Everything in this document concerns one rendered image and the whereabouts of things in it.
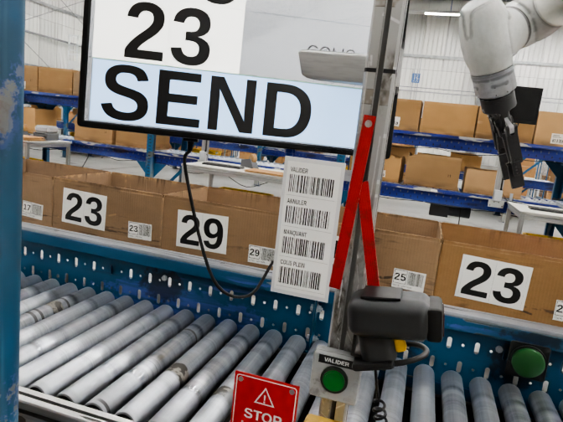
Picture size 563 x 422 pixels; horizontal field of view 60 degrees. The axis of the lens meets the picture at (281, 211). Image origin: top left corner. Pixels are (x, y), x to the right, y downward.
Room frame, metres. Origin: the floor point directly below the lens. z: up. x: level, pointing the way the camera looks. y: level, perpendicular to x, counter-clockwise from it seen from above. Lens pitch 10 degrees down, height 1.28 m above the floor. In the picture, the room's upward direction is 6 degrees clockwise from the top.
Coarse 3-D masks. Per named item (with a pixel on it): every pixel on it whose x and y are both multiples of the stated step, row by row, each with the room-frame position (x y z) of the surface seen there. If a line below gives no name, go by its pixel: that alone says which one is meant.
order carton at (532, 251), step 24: (456, 240) 1.45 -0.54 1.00; (480, 240) 1.43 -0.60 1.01; (504, 240) 1.41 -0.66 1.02; (528, 240) 1.40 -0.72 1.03; (552, 240) 1.38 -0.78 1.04; (456, 264) 1.18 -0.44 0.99; (528, 264) 1.13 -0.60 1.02; (552, 264) 1.12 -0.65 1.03; (552, 288) 1.11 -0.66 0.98; (504, 312) 1.14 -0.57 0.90; (528, 312) 1.13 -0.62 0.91; (552, 312) 1.11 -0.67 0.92
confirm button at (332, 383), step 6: (330, 372) 0.62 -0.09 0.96; (336, 372) 0.62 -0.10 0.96; (324, 378) 0.62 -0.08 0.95; (330, 378) 0.62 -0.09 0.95; (336, 378) 0.61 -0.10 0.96; (342, 378) 0.61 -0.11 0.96; (324, 384) 0.62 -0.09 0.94; (330, 384) 0.62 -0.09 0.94; (336, 384) 0.61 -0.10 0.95; (342, 384) 0.61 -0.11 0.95; (330, 390) 0.62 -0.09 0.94; (336, 390) 0.61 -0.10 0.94
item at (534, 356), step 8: (520, 352) 1.06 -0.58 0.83; (528, 352) 1.05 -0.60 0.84; (536, 352) 1.05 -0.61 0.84; (512, 360) 1.06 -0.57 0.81; (520, 360) 1.05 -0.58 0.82; (528, 360) 1.05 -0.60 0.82; (536, 360) 1.05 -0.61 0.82; (544, 360) 1.04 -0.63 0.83; (520, 368) 1.05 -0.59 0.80; (528, 368) 1.05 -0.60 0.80; (536, 368) 1.04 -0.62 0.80; (544, 368) 1.04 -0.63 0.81; (528, 376) 1.05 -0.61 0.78; (536, 376) 1.05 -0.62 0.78
